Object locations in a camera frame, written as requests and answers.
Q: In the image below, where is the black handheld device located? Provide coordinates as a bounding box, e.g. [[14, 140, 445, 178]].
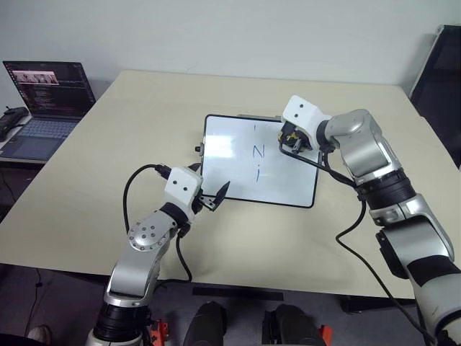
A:
[[0, 106, 30, 142]]

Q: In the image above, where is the black chair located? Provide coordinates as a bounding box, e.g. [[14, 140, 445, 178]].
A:
[[410, 24, 461, 170]]

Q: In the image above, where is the open grey laptop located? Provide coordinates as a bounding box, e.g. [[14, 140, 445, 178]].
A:
[[0, 60, 97, 161]]

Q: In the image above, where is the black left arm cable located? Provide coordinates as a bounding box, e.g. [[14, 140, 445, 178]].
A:
[[122, 164, 192, 281]]

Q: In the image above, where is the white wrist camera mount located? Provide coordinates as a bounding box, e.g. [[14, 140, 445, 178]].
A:
[[282, 94, 332, 151], [164, 167, 202, 221]]

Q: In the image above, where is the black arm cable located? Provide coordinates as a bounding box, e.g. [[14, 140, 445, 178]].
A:
[[279, 142, 437, 343], [122, 164, 192, 281]]

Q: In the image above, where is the yellow and black eraser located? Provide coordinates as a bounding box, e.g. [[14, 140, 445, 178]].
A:
[[277, 130, 300, 145]]

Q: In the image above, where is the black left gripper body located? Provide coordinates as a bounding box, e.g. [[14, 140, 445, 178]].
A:
[[192, 192, 217, 214]]

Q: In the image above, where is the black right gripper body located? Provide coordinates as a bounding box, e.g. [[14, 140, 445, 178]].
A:
[[281, 122, 313, 152]]

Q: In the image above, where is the dark rounded shape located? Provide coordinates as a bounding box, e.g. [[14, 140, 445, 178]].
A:
[[262, 304, 323, 346], [182, 301, 228, 346]]

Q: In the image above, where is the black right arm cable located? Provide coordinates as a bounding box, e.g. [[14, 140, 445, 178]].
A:
[[279, 142, 437, 343]]

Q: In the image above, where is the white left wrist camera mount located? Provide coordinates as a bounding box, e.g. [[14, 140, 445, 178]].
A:
[[164, 167, 202, 221]]

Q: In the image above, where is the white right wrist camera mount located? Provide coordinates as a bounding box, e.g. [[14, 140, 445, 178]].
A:
[[282, 94, 332, 151]]

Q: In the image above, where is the black-framed whiteboard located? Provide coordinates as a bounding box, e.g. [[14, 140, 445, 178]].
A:
[[194, 113, 320, 209]]

